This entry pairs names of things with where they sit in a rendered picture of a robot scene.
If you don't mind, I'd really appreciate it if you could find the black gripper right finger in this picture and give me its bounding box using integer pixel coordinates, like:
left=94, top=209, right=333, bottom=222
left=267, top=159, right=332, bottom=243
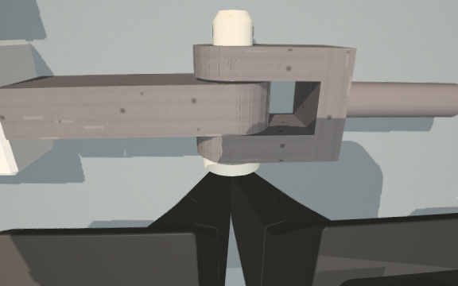
left=231, top=172, right=458, bottom=286

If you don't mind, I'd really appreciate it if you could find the grey metal clevis fork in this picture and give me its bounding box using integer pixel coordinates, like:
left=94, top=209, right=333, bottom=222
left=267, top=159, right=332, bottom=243
left=192, top=44, right=458, bottom=164

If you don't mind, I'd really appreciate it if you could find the cream headed pin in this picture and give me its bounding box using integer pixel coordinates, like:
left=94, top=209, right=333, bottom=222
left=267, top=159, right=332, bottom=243
left=204, top=10, right=260, bottom=176

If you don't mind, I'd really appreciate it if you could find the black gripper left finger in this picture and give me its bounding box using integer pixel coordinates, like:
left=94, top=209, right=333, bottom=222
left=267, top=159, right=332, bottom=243
left=0, top=172, right=231, bottom=286

